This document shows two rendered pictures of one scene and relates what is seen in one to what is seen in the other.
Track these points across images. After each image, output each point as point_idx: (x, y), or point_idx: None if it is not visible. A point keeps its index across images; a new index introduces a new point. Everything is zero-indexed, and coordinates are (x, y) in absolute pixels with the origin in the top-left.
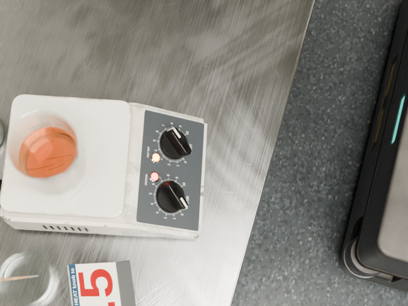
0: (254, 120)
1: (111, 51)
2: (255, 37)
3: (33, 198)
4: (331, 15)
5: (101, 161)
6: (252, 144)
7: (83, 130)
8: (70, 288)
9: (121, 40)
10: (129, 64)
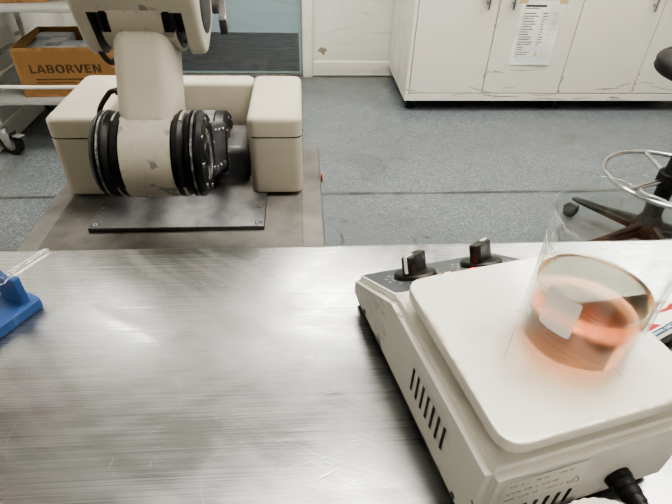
0: (324, 264)
1: (286, 441)
2: (215, 284)
3: (643, 348)
4: None
5: (517, 288)
6: (353, 260)
7: (489, 320)
8: (668, 331)
9: (261, 432)
10: (299, 408)
